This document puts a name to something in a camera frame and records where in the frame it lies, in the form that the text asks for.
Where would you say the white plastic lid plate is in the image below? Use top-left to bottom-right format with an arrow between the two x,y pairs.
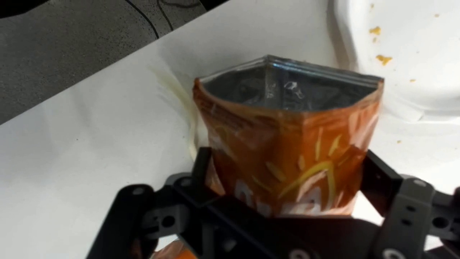
332,0 -> 460,121

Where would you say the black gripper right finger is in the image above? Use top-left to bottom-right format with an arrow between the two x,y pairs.
359,151 -> 460,259

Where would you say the orange snack packet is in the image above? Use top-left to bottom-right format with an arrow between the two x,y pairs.
193,54 -> 384,216

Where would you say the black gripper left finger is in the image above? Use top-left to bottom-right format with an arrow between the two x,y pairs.
85,147 -> 227,259

